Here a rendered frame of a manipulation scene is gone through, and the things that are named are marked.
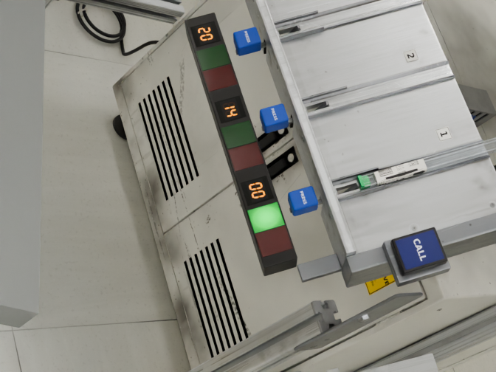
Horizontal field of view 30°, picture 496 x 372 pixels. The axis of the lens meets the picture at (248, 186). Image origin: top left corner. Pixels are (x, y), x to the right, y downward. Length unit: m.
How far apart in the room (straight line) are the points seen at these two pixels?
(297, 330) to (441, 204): 0.23
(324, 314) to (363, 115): 0.24
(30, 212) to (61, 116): 0.96
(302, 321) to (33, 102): 0.40
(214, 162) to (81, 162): 0.32
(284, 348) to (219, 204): 0.57
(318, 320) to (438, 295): 0.31
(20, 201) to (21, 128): 0.09
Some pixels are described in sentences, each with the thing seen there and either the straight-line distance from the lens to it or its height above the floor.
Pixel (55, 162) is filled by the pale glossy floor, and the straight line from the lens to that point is 1.82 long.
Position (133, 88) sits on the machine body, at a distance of 1.87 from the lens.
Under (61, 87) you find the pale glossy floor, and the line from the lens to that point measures 1.94.
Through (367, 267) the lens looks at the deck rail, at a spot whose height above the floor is 0.73.
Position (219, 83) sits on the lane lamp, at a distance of 1.14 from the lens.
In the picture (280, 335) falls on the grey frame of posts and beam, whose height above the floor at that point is 0.57.
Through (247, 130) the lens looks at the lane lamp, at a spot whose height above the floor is 0.67.
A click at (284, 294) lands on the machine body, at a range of 1.53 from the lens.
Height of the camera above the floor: 1.32
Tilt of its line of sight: 38 degrees down
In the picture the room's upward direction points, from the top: 54 degrees clockwise
